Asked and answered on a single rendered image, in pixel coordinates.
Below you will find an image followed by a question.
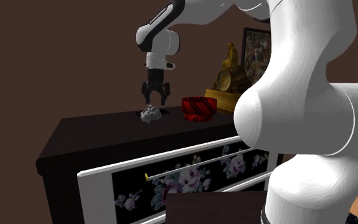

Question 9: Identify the black floral chest of drawers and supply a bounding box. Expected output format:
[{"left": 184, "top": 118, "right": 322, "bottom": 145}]
[{"left": 36, "top": 105, "right": 285, "bottom": 224}]

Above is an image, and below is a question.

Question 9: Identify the red black striped bowl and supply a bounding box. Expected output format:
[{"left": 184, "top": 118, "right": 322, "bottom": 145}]
[{"left": 181, "top": 96, "right": 218, "bottom": 123}]

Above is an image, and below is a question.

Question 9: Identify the dark framed wall picture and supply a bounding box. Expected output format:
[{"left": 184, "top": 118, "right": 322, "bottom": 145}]
[{"left": 240, "top": 27, "right": 272, "bottom": 85}]

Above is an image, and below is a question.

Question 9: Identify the dark brown robot stand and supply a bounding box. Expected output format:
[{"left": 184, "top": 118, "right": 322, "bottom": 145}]
[{"left": 165, "top": 190, "right": 268, "bottom": 224}]

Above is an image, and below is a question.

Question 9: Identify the grey crumpled lump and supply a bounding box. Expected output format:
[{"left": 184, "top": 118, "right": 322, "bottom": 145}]
[{"left": 139, "top": 104, "right": 162, "bottom": 124}]

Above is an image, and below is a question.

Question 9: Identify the golden mantel clock with figure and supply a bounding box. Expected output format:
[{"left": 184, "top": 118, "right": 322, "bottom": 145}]
[{"left": 203, "top": 42, "right": 253, "bottom": 115}]

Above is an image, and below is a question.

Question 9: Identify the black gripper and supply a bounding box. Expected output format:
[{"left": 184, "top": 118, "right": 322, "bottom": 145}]
[{"left": 141, "top": 68, "right": 170, "bottom": 106}]

